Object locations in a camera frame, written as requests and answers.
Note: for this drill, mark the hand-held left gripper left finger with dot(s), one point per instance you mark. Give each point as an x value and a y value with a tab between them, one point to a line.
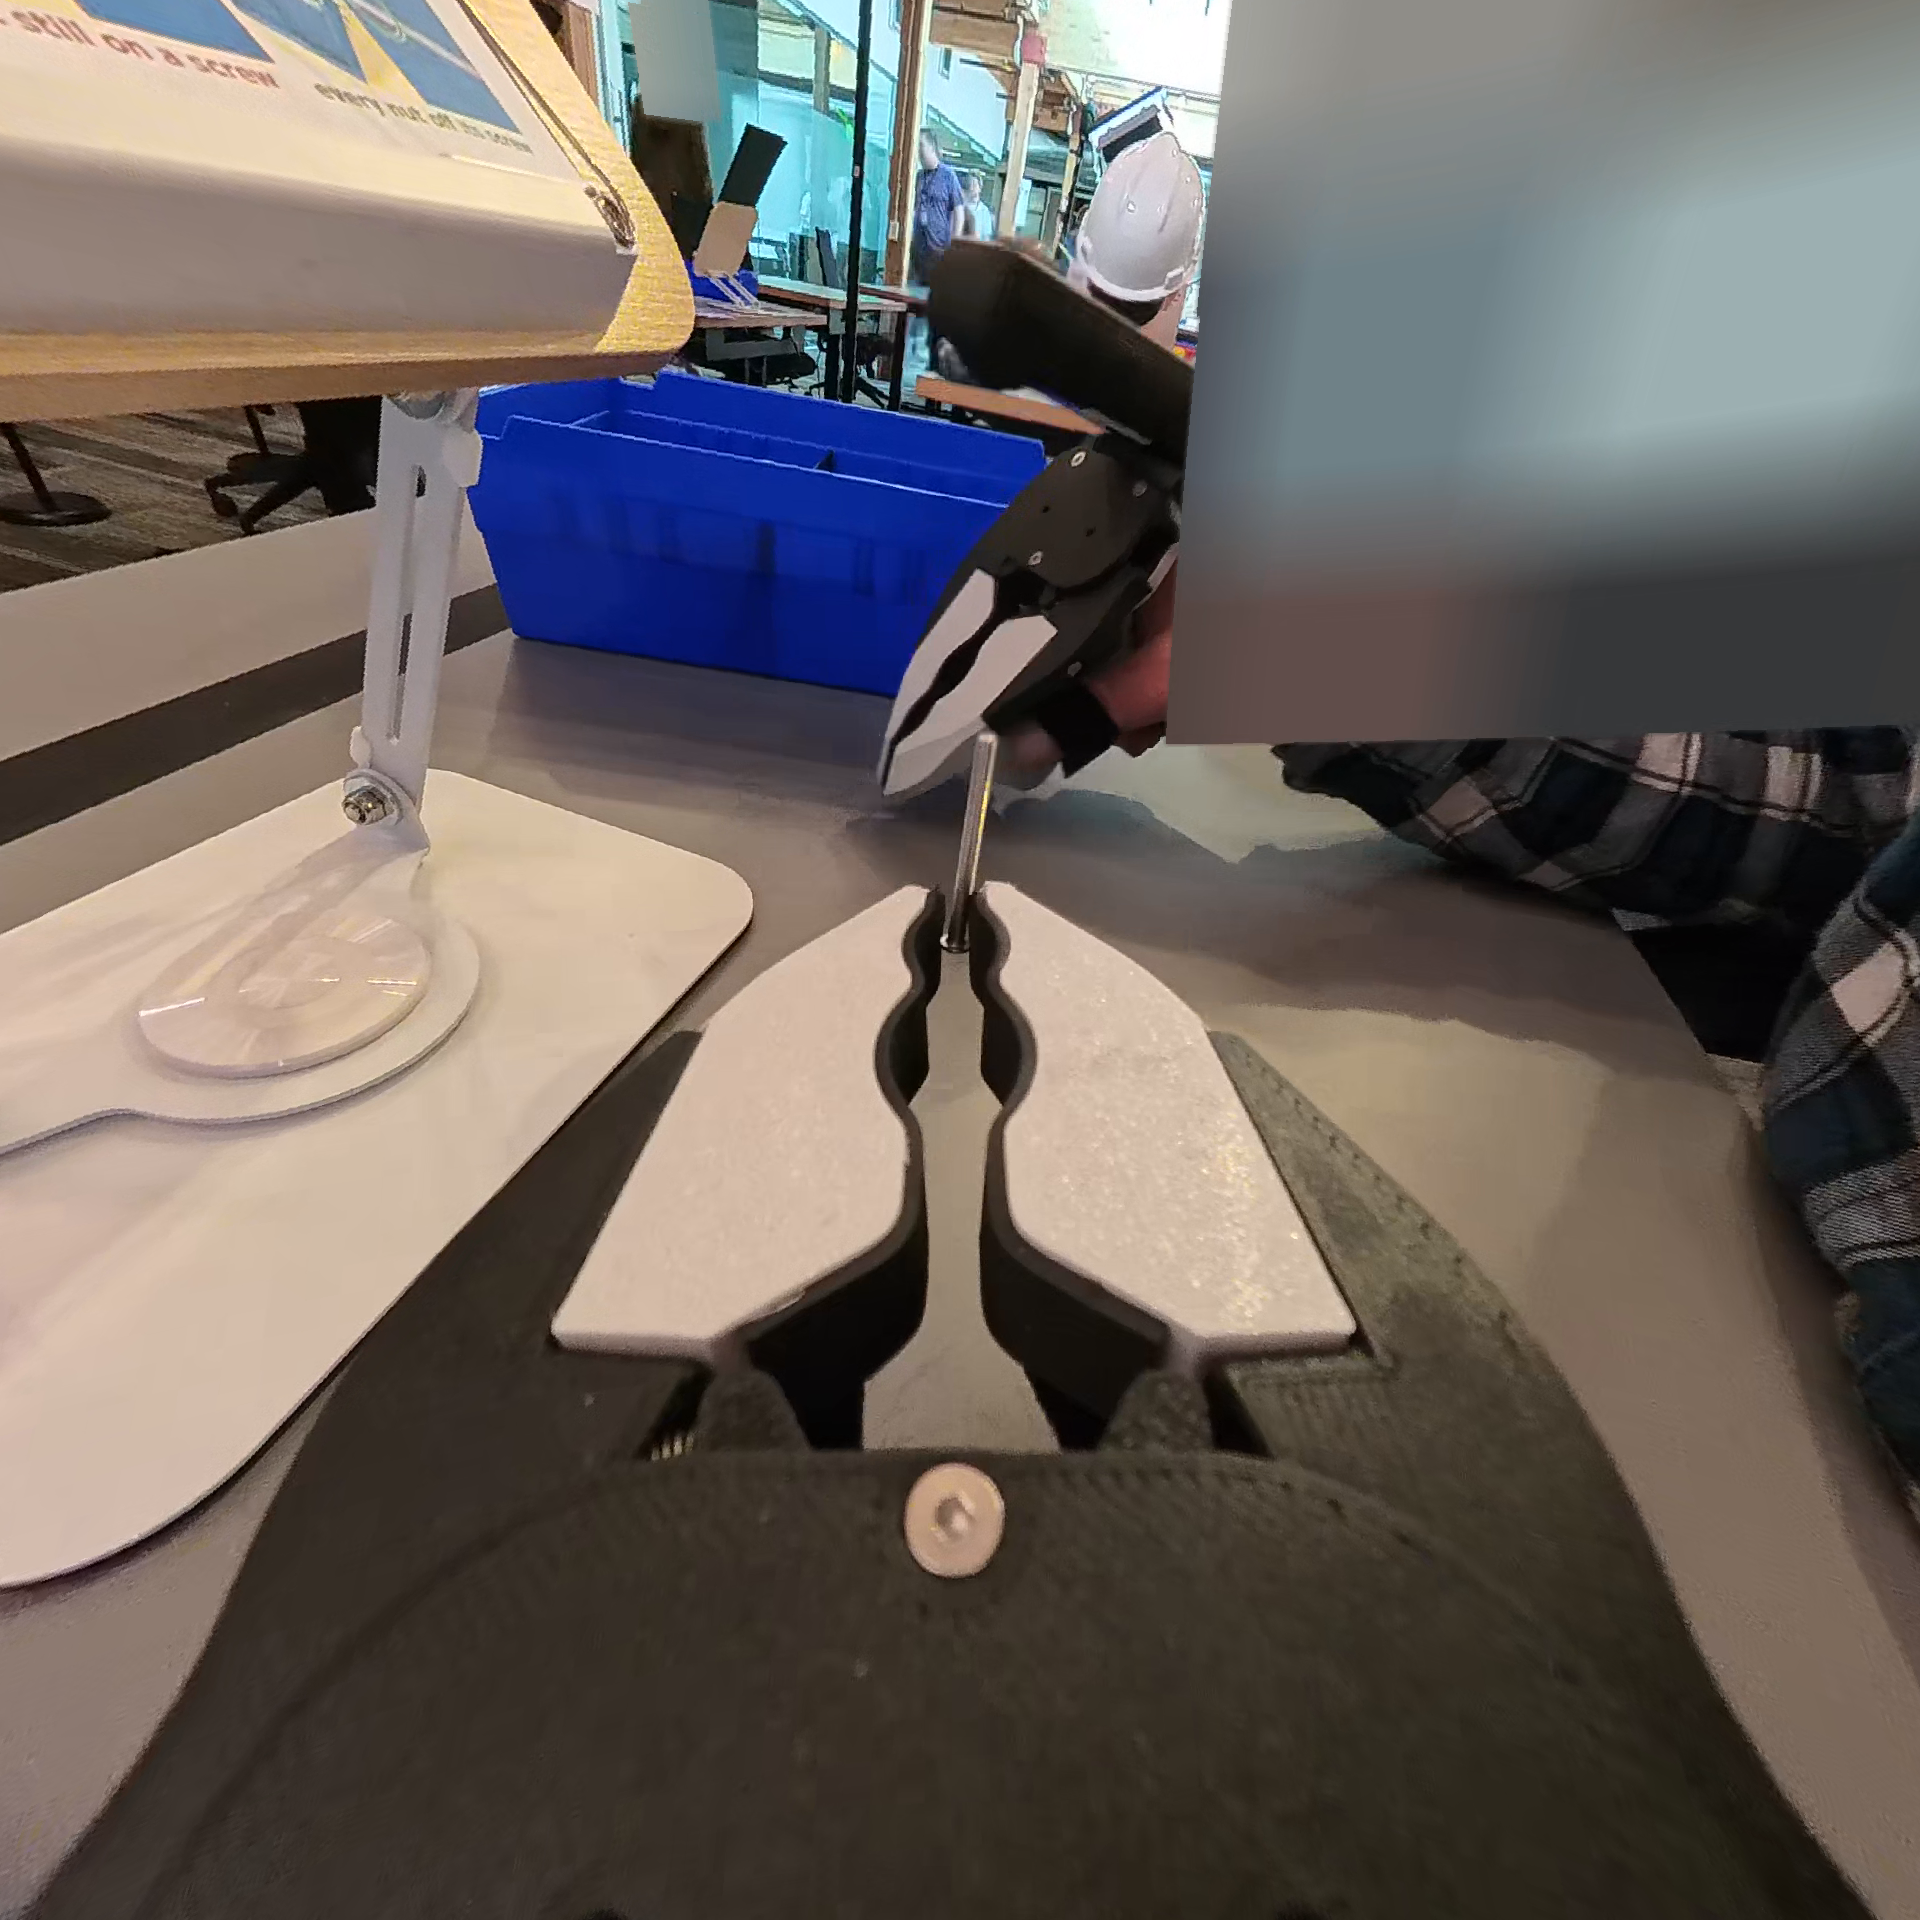
751	1142

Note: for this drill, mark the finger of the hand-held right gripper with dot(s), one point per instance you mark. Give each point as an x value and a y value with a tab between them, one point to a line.
942	661
974	706

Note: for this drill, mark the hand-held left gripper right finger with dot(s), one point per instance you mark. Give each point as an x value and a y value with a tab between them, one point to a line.
1156	1142

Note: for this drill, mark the long metal screw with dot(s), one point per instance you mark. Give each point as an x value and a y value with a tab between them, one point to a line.
965	839

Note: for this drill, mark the person's right forearm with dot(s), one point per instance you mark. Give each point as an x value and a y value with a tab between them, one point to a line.
1589	819

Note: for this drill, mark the person's right hand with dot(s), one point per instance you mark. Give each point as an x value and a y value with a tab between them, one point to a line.
1136	691

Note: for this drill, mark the blue plastic bin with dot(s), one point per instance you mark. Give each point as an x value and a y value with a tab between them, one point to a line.
751	524

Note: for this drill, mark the white hard hat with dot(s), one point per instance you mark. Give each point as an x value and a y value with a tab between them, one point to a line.
1148	219

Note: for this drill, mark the wooden table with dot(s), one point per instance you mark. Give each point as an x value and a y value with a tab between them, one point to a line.
818	308

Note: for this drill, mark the white metal stand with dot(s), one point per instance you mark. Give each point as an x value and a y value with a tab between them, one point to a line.
300	1079

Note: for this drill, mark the wooden board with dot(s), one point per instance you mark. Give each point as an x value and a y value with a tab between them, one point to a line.
450	354

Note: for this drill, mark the black office chair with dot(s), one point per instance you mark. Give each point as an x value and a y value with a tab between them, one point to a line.
293	458

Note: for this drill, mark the person's plaid shirt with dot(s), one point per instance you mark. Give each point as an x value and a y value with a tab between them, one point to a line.
1852	1142

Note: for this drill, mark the instruction sheet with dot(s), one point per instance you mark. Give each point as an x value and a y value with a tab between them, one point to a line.
254	77

